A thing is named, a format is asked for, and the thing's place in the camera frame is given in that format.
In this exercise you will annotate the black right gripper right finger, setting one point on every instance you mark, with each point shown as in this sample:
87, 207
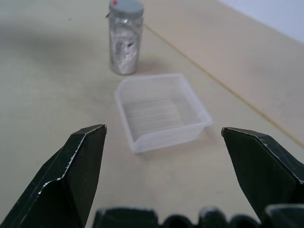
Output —
263, 171

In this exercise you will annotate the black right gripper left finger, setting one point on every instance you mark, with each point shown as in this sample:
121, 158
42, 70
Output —
71, 180

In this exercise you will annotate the clear plastic square container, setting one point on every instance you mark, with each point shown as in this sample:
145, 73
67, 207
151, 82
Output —
159, 111

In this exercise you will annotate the silver jar with grey lid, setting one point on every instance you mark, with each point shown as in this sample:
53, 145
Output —
124, 46

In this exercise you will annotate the grey plastic jar lid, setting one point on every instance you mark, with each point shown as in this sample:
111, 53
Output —
126, 6

